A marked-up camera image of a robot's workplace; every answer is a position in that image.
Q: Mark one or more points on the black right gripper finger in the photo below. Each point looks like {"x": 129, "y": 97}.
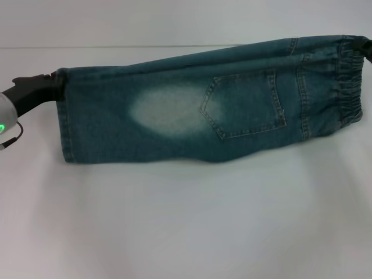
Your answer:
{"x": 367, "y": 46}

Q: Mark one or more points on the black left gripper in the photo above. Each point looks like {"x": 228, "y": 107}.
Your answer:
{"x": 32, "y": 90}

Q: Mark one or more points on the blue denim shorts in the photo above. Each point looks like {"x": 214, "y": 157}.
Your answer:
{"x": 186, "y": 110}

